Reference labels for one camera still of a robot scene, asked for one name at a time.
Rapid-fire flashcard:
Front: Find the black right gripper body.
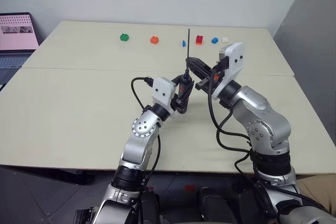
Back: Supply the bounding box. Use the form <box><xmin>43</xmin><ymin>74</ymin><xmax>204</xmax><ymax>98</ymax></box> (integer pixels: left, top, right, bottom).
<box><xmin>195</xmin><ymin>58</ymin><xmax>229</xmax><ymax>97</ymax></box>

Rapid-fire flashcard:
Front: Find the tan brown object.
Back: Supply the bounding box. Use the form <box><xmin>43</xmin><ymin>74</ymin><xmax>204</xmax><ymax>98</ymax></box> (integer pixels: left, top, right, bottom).
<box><xmin>296</xmin><ymin>173</ymin><xmax>336</xmax><ymax>217</ymax></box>

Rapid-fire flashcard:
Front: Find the red black electric screwdriver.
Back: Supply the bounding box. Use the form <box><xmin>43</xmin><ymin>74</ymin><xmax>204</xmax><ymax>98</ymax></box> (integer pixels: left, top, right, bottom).
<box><xmin>177</xmin><ymin>73</ymin><xmax>194</xmax><ymax>104</ymax></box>

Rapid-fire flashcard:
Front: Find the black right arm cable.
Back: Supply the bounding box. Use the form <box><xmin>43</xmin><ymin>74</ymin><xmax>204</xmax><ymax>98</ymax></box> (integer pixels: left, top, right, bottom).
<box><xmin>207</xmin><ymin>76</ymin><xmax>328</xmax><ymax>212</ymax></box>

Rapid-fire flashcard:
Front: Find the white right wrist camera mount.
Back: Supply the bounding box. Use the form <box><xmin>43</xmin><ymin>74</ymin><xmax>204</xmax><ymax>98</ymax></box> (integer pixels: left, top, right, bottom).
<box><xmin>211</xmin><ymin>42</ymin><xmax>245</xmax><ymax>101</ymax></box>

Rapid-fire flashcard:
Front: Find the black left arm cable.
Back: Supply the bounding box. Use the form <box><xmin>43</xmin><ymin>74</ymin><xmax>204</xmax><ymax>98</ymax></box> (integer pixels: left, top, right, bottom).
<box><xmin>130</xmin><ymin>76</ymin><xmax>162</xmax><ymax>224</ymax></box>

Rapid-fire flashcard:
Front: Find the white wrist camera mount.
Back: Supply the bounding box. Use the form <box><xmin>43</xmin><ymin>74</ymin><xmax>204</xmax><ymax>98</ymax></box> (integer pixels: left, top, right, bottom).
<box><xmin>211</xmin><ymin>42</ymin><xmax>245</xmax><ymax>101</ymax></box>
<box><xmin>151</xmin><ymin>77</ymin><xmax>180</xmax><ymax>119</ymax></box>

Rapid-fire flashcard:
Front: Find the long thin metal bit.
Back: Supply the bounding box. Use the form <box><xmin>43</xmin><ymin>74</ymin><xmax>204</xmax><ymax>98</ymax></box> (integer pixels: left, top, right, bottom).
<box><xmin>184</xmin><ymin>28</ymin><xmax>191</xmax><ymax>76</ymax></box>

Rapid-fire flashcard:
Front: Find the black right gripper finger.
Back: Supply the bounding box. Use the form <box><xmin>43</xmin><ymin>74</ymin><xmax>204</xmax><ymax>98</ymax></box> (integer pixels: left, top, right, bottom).
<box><xmin>185</xmin><ymin>57</ymin><xmax>214</xmax><ymax>74</ymax></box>
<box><xmin>186</xmin><ymin>62</ymin><xmax>211</xmax><ymax>81</ymax></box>

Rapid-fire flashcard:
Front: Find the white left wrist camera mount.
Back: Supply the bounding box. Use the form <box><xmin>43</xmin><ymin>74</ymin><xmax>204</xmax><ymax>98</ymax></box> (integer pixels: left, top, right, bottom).
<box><xmin>151</xmin><ymin>77</ymin><xmax>180</xmax><ymax>119</ymax></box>

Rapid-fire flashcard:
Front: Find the black table frame bar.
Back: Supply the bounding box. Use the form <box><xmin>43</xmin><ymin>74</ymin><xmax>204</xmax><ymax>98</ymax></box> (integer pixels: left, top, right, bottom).
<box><xmin>0</xmin><ymin>165</ymin><xmax>95</xmax><ymax>186</ymax></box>

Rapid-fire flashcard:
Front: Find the grey laptop with pink screen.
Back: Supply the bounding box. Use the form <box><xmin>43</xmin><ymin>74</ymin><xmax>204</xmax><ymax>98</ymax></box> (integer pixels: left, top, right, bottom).
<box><xmin>0</xmin><ymin>12</ymin><xmax>40</xmax><ymax>86</ymax></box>

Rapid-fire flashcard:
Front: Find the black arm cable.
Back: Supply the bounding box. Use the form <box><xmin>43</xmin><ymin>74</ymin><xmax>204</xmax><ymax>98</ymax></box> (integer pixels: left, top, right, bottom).
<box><xmin>130</xmin><ymin>76</ymin><xmax>162</xmax><ymax>224</ymax></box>
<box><xmin>207</xmin><ymin>76</ymin><xmax>328</xmax><ymax>212</ymax></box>

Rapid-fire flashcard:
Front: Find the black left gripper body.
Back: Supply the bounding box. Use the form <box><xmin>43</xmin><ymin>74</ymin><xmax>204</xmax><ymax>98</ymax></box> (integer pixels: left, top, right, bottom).
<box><xmin>170</xmin><ymin>97</ymin><xmax>189</xmax><ymax>115</ymax></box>

